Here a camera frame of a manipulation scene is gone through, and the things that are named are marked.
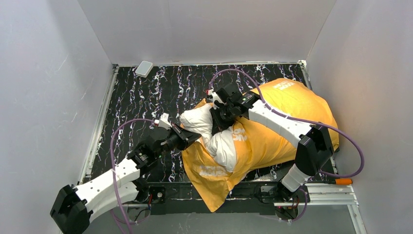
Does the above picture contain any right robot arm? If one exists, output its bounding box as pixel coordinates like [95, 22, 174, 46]
[206, 84, 334, 196]

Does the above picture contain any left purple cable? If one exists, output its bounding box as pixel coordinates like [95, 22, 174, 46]
[109, 118, 159, 234]

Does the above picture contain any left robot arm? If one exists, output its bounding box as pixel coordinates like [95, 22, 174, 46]
[50, 113, 201, 234]

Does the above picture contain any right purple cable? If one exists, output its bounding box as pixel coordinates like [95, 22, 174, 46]
[207, 68, 365, 223]

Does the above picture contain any aluminium frame rail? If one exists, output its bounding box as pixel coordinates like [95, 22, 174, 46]
[59, 64, 120, 234]

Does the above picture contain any purple cable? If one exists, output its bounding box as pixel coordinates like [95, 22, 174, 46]
[207, 68, 365, 223]
[109, 118, 159, 234]

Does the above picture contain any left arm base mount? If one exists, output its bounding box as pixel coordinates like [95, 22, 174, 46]
[132, 178, 166, 205]

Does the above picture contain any small white box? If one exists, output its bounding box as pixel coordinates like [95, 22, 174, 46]
[134, 60, 153, 78]

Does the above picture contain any orange handled tool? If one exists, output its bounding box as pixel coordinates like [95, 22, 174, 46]
[330, 178, 353, 186]

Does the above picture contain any white pillow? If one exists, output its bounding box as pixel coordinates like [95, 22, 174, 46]
[180, 103, 237, 173]

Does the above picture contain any yellow and blue pillowcase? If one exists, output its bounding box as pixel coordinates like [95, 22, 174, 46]
[182, 78, 338, 212]

